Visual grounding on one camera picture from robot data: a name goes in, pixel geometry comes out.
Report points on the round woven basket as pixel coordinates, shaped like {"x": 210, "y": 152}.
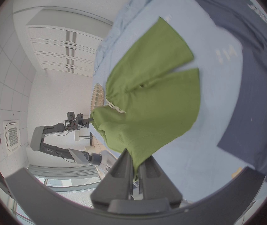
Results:
{"x": 98, "y": 97}

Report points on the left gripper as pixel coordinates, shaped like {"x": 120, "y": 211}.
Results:
{"x": 83, "y": 123}

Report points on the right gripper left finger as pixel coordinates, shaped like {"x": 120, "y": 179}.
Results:
{"x": 105, "y": 193}

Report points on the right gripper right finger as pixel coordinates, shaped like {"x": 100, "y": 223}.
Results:
{"x": 166, "y": 191}

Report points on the green shorts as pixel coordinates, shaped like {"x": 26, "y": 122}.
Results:
{"x": 152, "y": 90}

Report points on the grey curtain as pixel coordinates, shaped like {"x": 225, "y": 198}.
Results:
{"x": 63, "y": 171}

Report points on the pale blue quilt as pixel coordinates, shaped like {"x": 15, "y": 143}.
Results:
{"x": 124, "y": 20}

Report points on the white wardrobe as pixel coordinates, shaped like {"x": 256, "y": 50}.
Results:
{"x": 53, "y": 50}

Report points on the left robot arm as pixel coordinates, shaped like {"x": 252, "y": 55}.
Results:
{"x": 53, "y": 149}

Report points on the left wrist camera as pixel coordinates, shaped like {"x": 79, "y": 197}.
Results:
{"x": 80, "y": 117}

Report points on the dark blue T-shirt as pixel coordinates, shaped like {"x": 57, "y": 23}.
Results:
{"x": 253, "y": 102}

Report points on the white ceiling air conditioner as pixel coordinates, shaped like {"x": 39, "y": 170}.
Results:
{"x": 12, "y": 137}

